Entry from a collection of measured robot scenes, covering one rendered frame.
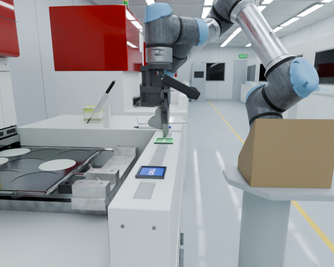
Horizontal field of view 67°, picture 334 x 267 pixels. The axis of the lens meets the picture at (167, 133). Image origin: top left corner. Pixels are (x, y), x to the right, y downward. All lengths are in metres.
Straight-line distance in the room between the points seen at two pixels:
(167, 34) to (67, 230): 0.54
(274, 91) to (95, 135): 0.64
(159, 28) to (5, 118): 0.64
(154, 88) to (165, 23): 0.17
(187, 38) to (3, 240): 0.66
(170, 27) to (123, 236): 0.53
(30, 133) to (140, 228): 0.76
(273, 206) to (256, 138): 0.25
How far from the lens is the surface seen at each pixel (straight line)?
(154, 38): 0.71
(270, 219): 0.94
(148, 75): 0.72
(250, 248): 1.02
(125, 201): 0.41
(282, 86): 0.90
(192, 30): 0.76
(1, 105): 1.05
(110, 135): 0.95
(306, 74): 0.90
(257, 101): 0.95
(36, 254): 0.59
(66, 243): 0.59
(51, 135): 1.04
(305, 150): 0.85
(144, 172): 0.51
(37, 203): 0.72
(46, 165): 0.81
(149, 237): 0.41
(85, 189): 0.62
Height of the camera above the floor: 1.15
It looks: 12 degrees down
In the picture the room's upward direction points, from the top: straight up
